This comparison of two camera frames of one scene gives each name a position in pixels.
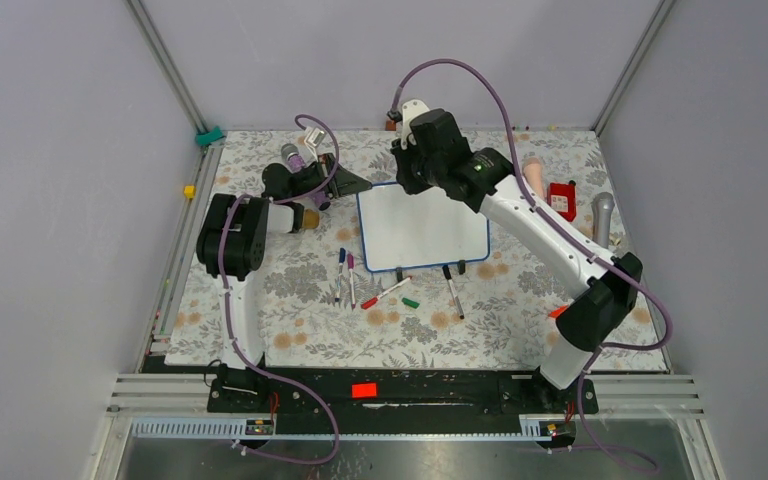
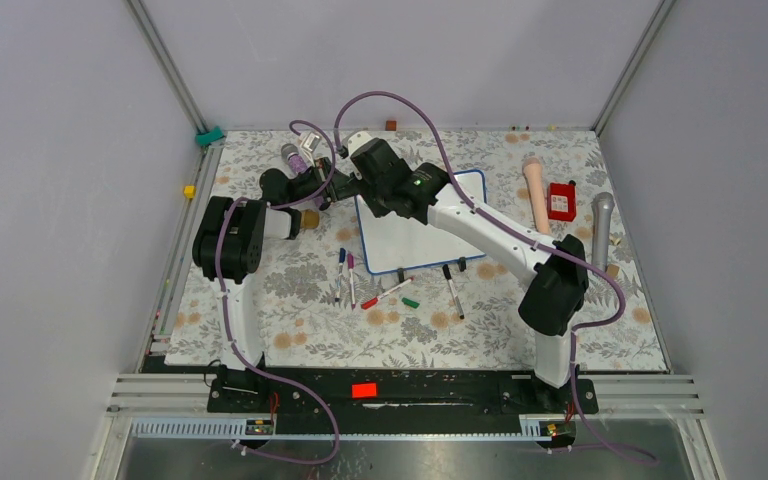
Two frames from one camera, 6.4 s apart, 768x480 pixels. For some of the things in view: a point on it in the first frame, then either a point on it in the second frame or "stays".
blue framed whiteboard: (401, 230) stays
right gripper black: (401, 157) to (376, 209)
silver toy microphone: (602, 205) stays
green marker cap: (410, 303) stays
